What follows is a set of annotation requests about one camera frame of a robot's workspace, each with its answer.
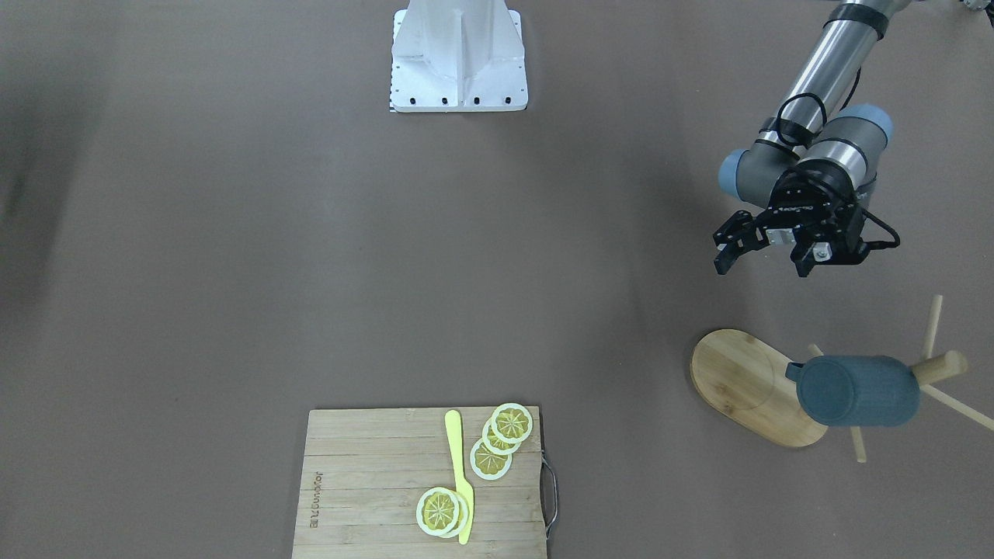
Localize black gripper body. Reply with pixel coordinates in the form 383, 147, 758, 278
763, 165, 855, 243

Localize blue-grey mug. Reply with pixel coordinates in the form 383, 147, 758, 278
785, 355, 922, 427

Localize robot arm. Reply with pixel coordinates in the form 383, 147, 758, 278
712, 1, 908, 277

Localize wooden cup rack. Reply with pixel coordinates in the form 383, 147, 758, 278
690, 294, 992, 464

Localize lemon slice top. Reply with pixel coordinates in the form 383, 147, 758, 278
490, 402, 535, 445

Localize lemon slice middle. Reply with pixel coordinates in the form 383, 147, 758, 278
481, 419, 522, 456

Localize yellow plastic knife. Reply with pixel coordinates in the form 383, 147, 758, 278
444, 409, 475, 545

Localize lemon slice under pair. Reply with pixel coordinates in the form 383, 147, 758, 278
440, 491, 472, 539

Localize bamboo cutting board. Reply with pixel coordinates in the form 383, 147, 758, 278
292, 406, 556, 558

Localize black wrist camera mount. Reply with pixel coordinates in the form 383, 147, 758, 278
821, 204, 869, 266

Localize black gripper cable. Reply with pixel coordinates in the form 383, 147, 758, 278
775, 66, 902, 251

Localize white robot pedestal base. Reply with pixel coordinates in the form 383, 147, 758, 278
388, 1, 529, 113

